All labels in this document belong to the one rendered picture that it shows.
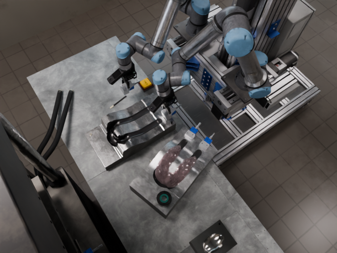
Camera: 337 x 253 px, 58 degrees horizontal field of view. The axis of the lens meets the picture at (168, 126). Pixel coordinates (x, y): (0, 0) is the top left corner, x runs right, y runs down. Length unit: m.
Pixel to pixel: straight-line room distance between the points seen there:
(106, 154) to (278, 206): 1.58
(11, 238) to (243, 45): 1.08
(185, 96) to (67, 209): 1.47
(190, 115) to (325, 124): 1.34
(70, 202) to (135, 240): 0.43
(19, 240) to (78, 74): 1.74
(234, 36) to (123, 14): 2.53
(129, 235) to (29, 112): 1.79
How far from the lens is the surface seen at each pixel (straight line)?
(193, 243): 1.71
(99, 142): 1.88
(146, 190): 1.70
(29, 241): 0.60
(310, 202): 2.93
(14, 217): 0.62
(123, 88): 1.93
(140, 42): 1.71
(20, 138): 1.38
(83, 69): 2.25
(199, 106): 2.75
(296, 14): 2.12
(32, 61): 3.49
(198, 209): 1.81
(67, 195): 1.90
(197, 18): 1.99
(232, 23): 1.37
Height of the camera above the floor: 2.56
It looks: 64 degrees down
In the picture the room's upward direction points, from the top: 5 degrees clockwise
